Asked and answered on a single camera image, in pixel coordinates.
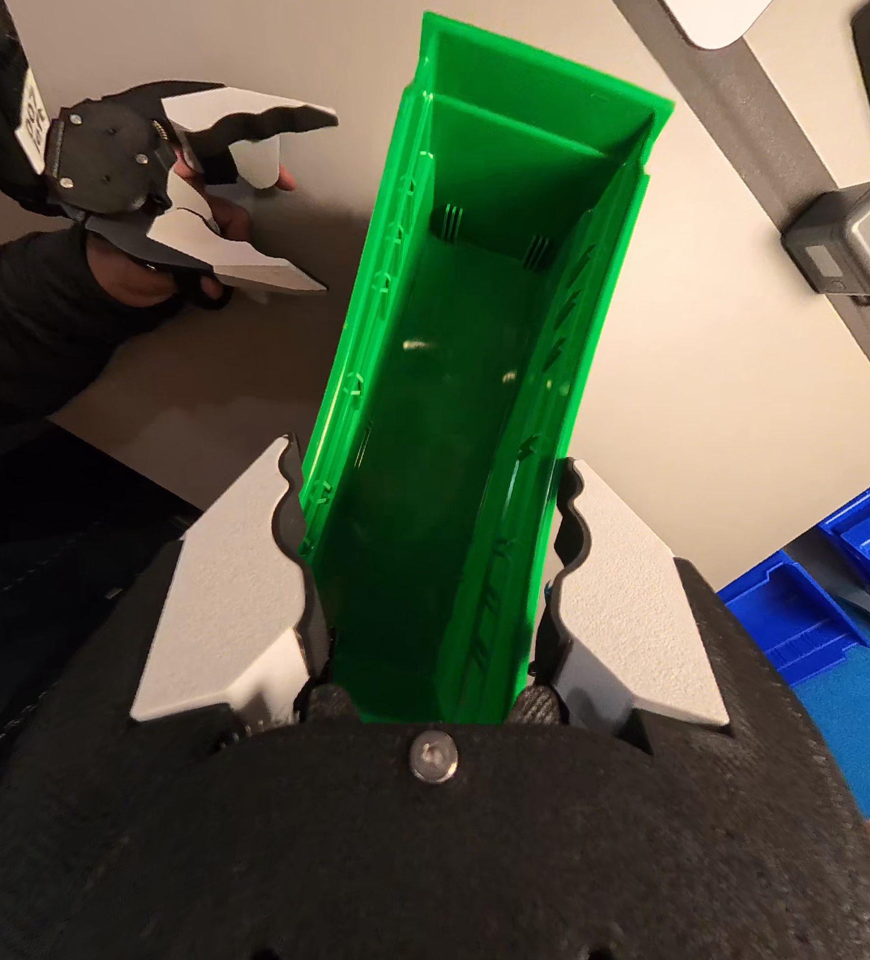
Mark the person's left forearm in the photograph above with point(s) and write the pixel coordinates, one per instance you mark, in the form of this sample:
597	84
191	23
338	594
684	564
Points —
22	322

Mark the white and wood document stand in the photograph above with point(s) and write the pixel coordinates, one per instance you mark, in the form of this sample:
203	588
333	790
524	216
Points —
719	19

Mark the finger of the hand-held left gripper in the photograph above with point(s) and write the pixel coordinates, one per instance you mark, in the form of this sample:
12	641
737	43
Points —
255	109
255	266

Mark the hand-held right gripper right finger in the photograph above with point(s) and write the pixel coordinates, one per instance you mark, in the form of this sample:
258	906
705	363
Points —
637	622

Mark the grey electronic device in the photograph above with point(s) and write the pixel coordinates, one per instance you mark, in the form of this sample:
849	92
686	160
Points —
854	240

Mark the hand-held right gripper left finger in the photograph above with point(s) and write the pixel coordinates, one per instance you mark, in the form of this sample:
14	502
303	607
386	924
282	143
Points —
225	600

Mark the person's left hand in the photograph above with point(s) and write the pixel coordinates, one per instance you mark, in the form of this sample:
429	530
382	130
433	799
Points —
131	277

